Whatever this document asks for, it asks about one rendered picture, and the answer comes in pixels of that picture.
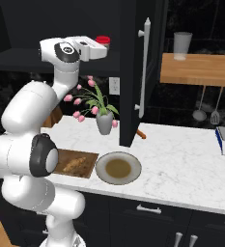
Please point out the wooden wall shelf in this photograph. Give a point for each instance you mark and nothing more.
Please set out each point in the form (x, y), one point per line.
(197, 69)

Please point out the clear glass cup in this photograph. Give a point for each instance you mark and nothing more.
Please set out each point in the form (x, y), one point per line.
(182, 45)

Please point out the dark wall cabinet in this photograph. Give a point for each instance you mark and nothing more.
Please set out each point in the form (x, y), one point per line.
(27, 25)

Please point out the dark drawer front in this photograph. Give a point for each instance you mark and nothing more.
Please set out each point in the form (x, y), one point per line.
(210, 222)
(123, 215)

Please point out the grey plate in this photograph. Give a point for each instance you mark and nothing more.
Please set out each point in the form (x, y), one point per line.
(135, 169)

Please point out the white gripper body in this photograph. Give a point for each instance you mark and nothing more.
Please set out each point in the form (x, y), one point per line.
(97, 49)

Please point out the dark cabinet door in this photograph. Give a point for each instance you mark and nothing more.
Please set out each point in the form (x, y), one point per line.
(131, 80)

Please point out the golden croissant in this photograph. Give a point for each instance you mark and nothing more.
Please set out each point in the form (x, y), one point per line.
(74, 164)

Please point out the grey hanging ladle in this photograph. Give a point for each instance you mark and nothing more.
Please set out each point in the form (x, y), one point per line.
(199, 114)

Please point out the brown wooden block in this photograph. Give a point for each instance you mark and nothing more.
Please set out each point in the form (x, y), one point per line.
(54, 118)

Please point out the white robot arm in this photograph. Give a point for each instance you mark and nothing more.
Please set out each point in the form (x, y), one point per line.
(23, 128)

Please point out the grey hanging spatula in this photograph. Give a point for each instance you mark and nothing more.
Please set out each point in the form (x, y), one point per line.
(215, 116)

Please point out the brown wooden stick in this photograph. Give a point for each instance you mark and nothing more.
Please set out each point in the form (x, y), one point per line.
(141, 133)

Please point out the grey flower vase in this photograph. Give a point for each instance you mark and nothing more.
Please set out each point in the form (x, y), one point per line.
(104, 123)

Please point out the red-lidded jam jar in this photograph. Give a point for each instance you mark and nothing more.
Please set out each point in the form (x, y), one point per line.
(103, 40)

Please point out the white wall outlet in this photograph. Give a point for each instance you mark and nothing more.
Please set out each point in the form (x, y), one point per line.
(114, 86)

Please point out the pink tulips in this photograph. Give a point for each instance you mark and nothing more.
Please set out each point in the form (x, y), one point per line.
(96, 99)

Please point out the wooden cutting board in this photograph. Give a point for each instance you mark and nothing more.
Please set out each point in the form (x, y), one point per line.
(90, 162)

